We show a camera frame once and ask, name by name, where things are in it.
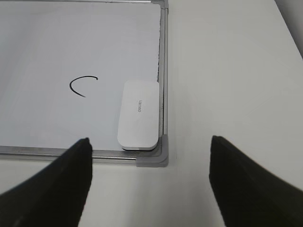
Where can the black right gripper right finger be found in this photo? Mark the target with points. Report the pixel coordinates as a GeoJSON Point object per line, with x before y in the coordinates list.
{"type": "Point", "coordinates": [247, 194]}

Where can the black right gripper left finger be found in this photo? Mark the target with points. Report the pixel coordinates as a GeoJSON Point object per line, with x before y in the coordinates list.
{"type": "Point", "coordinates": [55, 196]}

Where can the white board with metal frame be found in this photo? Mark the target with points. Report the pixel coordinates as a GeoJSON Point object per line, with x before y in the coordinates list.
{"type": "Point", "coordinates": [63, 67]}

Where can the white board eraser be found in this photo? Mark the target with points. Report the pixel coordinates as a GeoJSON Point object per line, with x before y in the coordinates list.
{"type": "Point", "coordinates": [138, 127]}

